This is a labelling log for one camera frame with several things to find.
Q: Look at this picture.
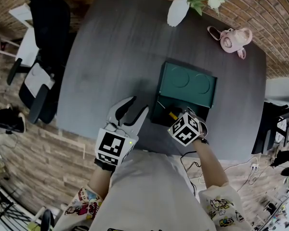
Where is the person's right forearm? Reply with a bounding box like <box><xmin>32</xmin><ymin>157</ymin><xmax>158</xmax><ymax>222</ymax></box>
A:
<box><xmin>191</xmin><ymin>140</ymin><xmax>230</xmax><ymax>191</ymax></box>

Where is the black floor cable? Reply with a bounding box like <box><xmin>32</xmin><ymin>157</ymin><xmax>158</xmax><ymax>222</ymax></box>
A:
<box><xmin>180</xmin><ymin>150</ymin><xmax>202</xmax><ymax>197</ymax></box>

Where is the black shoe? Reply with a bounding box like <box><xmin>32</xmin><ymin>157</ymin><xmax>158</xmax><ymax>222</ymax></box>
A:
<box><xmin>0</xmin><ymin>104</ymin><xmax>26</xmax><ymax>134</ymax></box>

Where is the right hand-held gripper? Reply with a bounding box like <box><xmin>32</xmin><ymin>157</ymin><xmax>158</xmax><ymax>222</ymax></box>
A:
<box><xmin>167</xmin><ymin>106</ymin><xmax>209</xmax><ymax>147</ymax></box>

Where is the pink toy teapot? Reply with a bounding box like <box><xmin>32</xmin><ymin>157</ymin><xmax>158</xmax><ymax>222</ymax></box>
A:
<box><xmin>206</xmin><ymin>26</ymin><xmax>253</xmax><ymax>60</ymax></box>

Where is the black office chair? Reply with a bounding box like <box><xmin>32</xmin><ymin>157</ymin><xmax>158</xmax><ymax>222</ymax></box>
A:
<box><xmin>6</xmin><ymin>0</ymin><xmax>72</xmax><ymax>125</ymax></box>

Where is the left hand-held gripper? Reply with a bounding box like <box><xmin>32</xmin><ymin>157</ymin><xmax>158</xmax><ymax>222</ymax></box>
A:
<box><xmin>94</xmin><ymin>95</ymin><xmax>150</xmax><ymax>167</ymax></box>

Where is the person's grey cartoon print shirt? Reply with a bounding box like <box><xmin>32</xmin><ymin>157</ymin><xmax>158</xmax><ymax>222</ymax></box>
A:
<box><xmin>53</xmin><ymin>150</ymin><xmax>253</xmax><ymax>231</ymax></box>

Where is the yellow black screwdriver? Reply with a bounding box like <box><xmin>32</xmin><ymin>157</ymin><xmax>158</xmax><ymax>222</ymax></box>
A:
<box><xmin>167</xmin><ymin>106</ymin><xmax>185</xmax><ymax>120</ymax></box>

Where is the white vase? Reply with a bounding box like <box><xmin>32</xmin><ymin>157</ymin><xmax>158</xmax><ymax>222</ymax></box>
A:
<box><xmin>166</xmin><ymin>0</ymin><xmax>191</xmax><ymax>27</ymax></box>

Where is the white side table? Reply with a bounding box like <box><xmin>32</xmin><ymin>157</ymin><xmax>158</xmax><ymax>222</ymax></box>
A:
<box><xmin>8</xmin><ymin>3</ymin><xmax>40</xmax><ymax>67</ymax></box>

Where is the dark green box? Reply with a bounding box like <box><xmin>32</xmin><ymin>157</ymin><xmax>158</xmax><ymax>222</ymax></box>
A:
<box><xmin>150</xmin><ymin>61</ymin><xmax>219</xmax><ymax>128</ymax></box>

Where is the person's left forearm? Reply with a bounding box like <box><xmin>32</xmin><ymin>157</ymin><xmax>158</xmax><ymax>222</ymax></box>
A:
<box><xmin>87</xmin><ymin>164</ymin><xmax>112</xmax><ymax>203</ymax></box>

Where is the white floor cable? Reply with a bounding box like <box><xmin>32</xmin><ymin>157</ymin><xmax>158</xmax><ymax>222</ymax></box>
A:
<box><xmin>198</xmin><ymin>153</ymin><xmax>270</xmax><ymax>193</ymax></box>

